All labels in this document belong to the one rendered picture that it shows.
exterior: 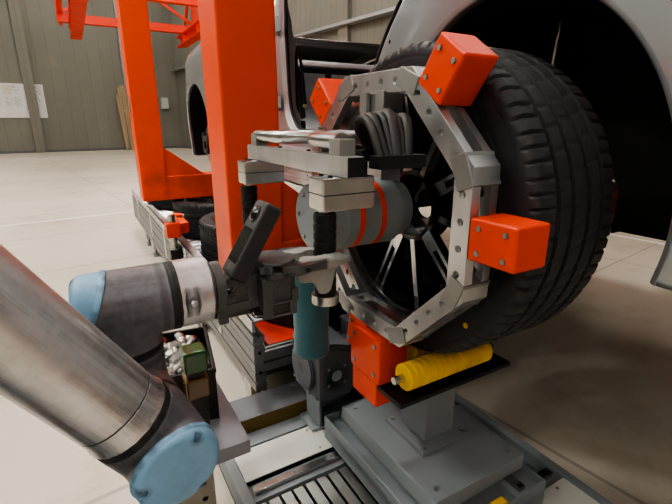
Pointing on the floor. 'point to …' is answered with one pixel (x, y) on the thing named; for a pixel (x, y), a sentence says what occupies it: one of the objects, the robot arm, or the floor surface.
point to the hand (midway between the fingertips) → (335, 252)
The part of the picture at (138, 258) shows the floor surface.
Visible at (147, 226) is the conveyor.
